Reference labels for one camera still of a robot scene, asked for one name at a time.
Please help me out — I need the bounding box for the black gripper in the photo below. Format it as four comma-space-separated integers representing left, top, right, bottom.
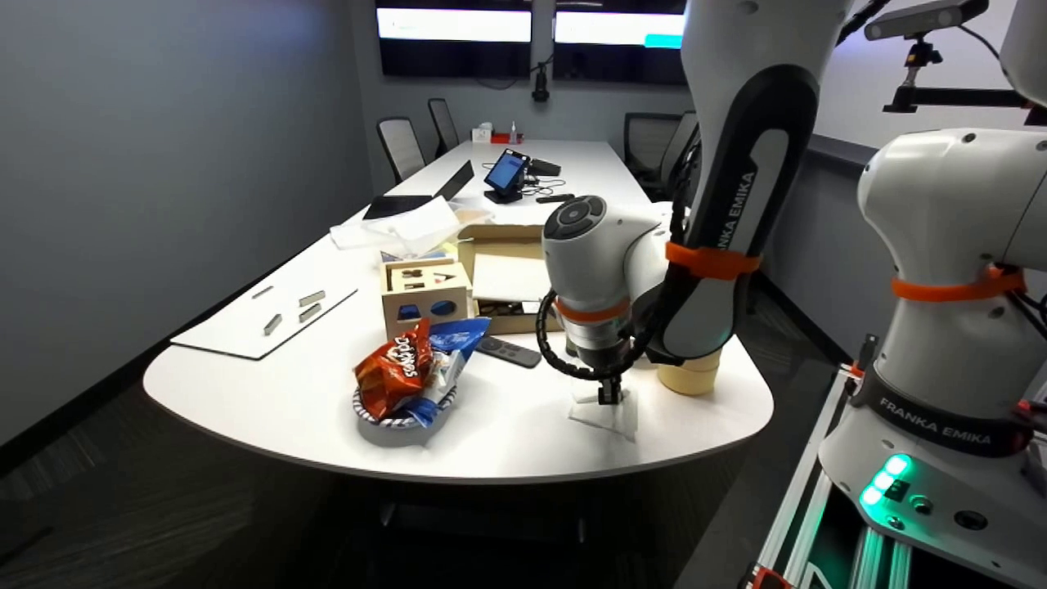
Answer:
593, 348, 633, 406

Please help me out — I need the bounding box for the black office chair right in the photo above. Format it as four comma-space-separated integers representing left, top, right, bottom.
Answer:
624, 112, 697, 200

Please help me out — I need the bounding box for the white tissue paper pile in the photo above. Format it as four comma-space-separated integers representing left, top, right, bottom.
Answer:
330, 198, 460, 260

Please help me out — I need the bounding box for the black remote control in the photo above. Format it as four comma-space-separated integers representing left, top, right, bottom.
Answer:
479, 337, 544, 370

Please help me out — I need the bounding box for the black laptop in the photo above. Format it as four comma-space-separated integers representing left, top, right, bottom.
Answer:
360, 157, 479, 223

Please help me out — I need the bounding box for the blue tablet on stand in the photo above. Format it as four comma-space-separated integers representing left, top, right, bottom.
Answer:
484, 152, 526, 202

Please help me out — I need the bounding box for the tan water bottle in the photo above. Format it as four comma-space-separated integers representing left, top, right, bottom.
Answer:
658, 351, 719, 397

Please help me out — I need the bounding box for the wall display screen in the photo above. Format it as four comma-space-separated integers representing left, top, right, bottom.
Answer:
374, 0, 683, 86

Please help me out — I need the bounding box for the white board with markers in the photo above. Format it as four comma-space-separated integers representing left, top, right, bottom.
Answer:
173, 277, 358, 361

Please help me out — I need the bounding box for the camera on mount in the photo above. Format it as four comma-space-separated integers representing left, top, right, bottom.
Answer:
864, 0, 1047, 124

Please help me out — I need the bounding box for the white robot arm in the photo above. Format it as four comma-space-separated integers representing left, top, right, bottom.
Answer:
540, 0, 1047, 589

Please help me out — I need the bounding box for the grey bowl with snacks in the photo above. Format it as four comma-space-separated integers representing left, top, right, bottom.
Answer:
354, 390, 455, 445

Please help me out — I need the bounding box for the open cardboard box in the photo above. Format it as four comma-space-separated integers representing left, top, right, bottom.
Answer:
459, 225, 551, 334

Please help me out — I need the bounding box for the grey office chair left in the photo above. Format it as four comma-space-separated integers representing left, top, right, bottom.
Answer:
376, 117, 425, 179

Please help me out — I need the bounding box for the blue snack packet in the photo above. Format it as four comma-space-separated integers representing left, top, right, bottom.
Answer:
427, 316, 490, 370

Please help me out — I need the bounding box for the orange chip bag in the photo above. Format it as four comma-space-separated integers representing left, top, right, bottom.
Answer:
354, 323, 432, 419

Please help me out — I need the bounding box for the wooden shape sorter box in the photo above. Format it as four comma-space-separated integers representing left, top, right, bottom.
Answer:
378, 260, 475, 337

